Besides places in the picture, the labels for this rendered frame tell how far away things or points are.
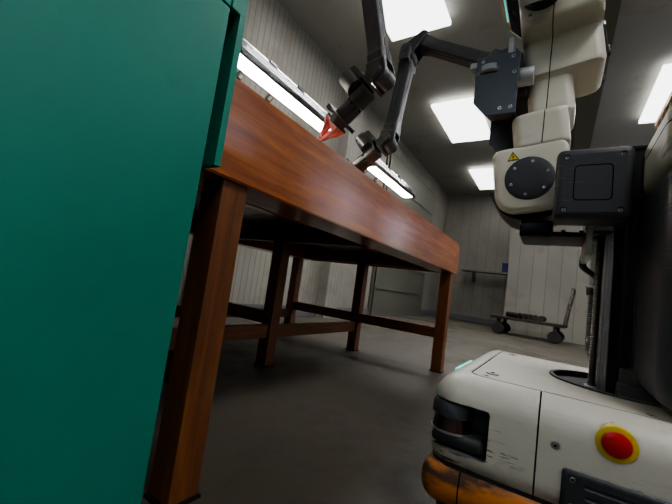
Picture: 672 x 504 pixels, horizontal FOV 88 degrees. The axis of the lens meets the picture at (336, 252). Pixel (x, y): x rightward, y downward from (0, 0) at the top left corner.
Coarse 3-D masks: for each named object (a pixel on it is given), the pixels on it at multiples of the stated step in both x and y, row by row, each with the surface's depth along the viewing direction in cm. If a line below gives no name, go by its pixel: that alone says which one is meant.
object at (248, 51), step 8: (248, 48) 103; (248, 56) 102; (256, 56) 105; (256, 64) 105; (264, 64) 107; (264, 72) 108; (272, 72) 110; (280, 72) 116; (272, 80) 112; (280, 80) 113; (288, 80) 119; (264, 88) 117; (288, 88) 117; (296, 88) 123; (296, 96) 121; (304, 96) 126; (304, 104) 125; (312, 104) 130; (312, 112) 129; (320, 112) 134; (304, 120) 137; (320, 120) 135
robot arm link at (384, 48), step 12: (372, 0) 100; (372, 12) 99; (372, 24) 99; (384, 24) 100; (372, 36) 98; (384, 36) 98; (372, 48) 98; (384, 48) 96; (372, 60) 97; (384, 60) 94; (384, 72) 94; (384, 84) 97
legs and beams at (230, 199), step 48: (240, 192) 67; (288, 240) 163; (336, 240) 148; (192, 288) 63; (192, 336) 61; (240, 336) 146; (432, 336) 204; (192, 384) 60; (192, 432) 61; (192, 480) 62
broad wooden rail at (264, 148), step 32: (256, 96) 67; (256, 128) 68; (288, 128) 75; (224, 160) 62; (256, 160) 68; (288, 160) 76; (320, 160) 86; (256, 192) 71; (288, 192) 77; (320, 192) 87; (352, 192) 100; (384, 192) 118; (320, 224) 99; (352, 224) 101; (384, 224) 120; (416, 224) 146; (416, 256) 149; (448, 256) 192
